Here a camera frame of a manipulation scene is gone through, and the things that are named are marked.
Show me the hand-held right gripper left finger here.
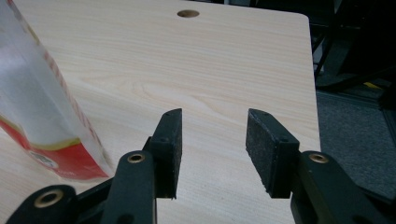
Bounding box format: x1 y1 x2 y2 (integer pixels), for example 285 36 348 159
101 107 183 224

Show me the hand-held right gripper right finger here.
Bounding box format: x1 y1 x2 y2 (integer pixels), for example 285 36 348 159
246 107 387 224

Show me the red and white sugar bag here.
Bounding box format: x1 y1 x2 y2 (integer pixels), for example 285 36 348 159
0 0 115 182

